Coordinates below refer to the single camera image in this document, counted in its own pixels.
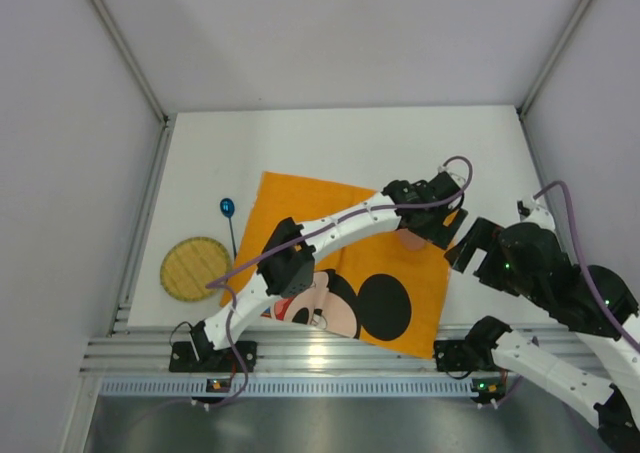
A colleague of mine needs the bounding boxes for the pink plastic cup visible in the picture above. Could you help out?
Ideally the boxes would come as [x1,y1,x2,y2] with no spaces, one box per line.
[397,229,426,251]

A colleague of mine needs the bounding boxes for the orange cartoon mouse cloth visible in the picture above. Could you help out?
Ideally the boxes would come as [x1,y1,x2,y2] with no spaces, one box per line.
[235,172,449,359]

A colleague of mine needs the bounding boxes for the blue metallic spoon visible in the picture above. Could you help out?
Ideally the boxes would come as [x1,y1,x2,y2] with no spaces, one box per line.
[219,197,237,257]

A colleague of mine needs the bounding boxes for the round woven bamboo plate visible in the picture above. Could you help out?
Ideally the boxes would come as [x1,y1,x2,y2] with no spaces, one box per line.
[159,236,232,302]

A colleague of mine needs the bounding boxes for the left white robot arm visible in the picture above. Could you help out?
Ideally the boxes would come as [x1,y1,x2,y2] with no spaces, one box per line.
[188,171,467,363]

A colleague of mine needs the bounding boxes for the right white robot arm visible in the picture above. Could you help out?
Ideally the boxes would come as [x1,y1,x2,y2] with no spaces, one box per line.
[445,200,639,452]

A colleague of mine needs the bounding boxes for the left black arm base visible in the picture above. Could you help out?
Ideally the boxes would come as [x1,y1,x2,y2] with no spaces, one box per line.
[168,341,258,373]

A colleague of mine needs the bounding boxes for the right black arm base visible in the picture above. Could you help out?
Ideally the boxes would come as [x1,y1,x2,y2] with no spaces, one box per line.
[434,339,499,379]

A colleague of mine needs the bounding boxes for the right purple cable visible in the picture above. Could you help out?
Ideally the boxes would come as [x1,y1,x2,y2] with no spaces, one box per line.
[499,180,640,409]

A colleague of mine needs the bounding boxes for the purple cable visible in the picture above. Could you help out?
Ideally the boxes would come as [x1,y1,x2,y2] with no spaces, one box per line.
[192,155,474,409]
[499,180,640,409]

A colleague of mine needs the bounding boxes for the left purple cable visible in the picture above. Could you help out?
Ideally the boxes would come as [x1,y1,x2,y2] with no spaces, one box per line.
[192,155,474,409]

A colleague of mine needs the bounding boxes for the aluminium rail frame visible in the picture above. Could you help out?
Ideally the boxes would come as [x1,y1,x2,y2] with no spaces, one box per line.
[80,321,606,376]

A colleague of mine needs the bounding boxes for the slotted grey cable duct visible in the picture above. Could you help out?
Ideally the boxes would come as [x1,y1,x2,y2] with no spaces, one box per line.
[99,376,506,399]

